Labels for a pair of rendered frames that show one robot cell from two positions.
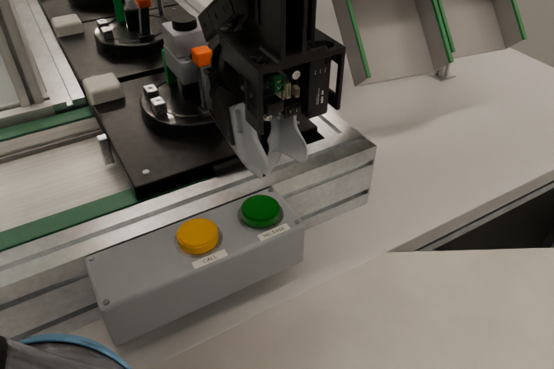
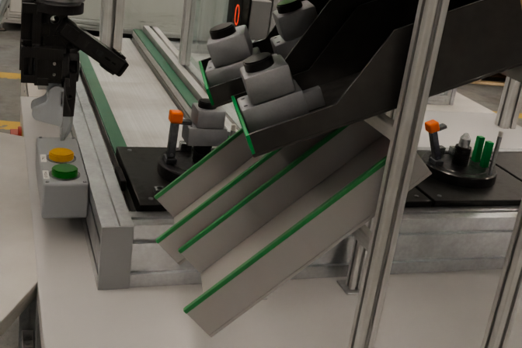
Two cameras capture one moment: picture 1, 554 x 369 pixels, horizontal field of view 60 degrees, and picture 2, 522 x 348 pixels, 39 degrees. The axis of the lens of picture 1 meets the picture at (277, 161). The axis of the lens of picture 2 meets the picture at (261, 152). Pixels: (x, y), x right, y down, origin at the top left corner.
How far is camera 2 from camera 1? 1.30 m
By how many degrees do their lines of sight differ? 84
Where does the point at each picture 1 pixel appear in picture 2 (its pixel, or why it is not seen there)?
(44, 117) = not seen: hidden behind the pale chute
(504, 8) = (240, 288)
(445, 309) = not seen: outside the picture
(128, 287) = (44, 141)
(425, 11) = (221, 210)
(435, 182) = (96, 337)
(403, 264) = (19, 284)
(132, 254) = (66, 144)
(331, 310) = (10, 246)
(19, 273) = (78, 127)
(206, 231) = (59, 153)
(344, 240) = (64, 267)
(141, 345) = not seen: hidden behind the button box
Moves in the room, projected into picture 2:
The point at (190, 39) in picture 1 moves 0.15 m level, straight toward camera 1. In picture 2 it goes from (194, 110) to (100, 98)
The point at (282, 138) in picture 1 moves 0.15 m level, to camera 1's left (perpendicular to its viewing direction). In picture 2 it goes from (56, 115) to (96, 91)
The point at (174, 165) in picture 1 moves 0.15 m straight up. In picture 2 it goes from (130, 157) to (137, 71)
